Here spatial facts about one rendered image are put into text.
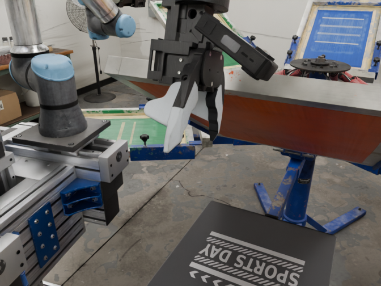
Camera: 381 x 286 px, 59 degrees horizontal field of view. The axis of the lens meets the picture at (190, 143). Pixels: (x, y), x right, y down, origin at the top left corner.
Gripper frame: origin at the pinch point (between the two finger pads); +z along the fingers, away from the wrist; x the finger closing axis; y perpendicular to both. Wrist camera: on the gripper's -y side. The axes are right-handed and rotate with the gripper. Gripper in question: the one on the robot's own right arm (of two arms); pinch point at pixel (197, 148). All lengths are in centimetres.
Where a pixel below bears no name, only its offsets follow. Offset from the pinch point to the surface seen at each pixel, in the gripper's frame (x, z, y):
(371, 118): -19.5, -7.0, -21.5
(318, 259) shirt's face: -60, 38, -18
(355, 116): -19.6, -7.0, -19.1
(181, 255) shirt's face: -45, 43, 19
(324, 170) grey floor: -312, 60, -8
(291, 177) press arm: -108, 27, -1
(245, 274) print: -46, 42, -1
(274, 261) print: -54, 40, -7
